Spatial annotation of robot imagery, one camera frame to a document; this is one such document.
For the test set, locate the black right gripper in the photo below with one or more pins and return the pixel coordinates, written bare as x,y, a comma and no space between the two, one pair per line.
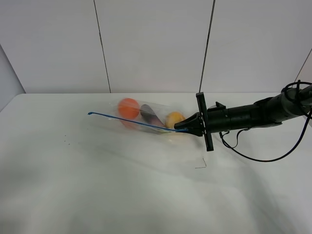
210,120

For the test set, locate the clear zip file bag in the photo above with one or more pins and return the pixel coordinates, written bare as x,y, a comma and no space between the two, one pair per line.
112,120

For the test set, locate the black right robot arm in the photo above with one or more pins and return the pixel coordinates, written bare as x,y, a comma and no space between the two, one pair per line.
294,100

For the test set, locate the yellow pear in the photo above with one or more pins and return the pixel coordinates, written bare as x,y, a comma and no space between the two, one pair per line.
173,118

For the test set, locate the purple eggplant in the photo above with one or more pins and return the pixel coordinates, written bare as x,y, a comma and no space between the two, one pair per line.
149,116

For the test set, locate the orange fruit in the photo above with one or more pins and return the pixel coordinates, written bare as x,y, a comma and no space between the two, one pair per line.
128,108

